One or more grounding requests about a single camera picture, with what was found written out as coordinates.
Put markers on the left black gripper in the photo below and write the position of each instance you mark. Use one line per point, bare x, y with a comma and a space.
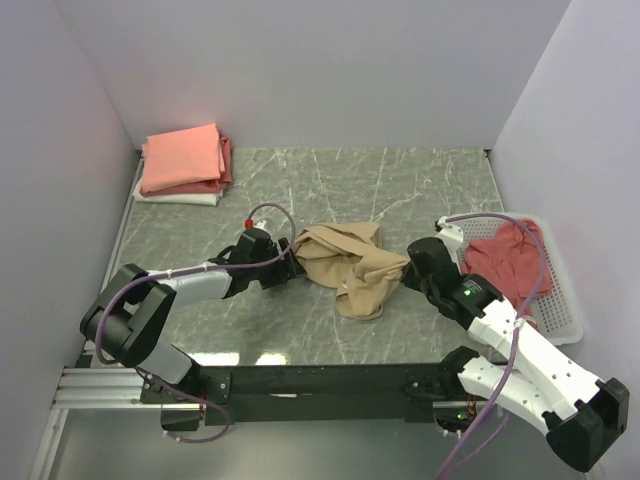
286, 269

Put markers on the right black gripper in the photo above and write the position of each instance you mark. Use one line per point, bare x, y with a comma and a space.
409, 279

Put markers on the tan t-shirt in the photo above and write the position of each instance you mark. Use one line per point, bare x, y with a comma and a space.
350, 259

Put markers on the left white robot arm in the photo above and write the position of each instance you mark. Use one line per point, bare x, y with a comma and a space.
128, 316

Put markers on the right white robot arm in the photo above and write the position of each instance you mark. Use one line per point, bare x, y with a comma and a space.
580, 415

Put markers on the red t-shirt in basket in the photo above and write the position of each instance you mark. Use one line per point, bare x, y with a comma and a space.
509, 260

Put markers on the folded white t-shirt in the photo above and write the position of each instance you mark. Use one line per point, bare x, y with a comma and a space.
207, 199

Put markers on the black base beam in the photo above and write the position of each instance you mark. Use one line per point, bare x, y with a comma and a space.
406, 391

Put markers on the white plastic basket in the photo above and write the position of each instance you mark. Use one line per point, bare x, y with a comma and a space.
553, 310

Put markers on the folded salmon t-shirt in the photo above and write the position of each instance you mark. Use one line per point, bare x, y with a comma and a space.
180, 155

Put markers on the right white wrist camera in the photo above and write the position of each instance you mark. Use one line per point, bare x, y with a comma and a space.
451, 235

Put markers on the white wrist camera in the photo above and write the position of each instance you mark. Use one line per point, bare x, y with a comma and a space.
451, 235
265, 224

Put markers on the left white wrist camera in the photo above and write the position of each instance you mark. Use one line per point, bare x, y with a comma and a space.
265, 224

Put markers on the aluminium rail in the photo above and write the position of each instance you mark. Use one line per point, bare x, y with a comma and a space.
89, 385

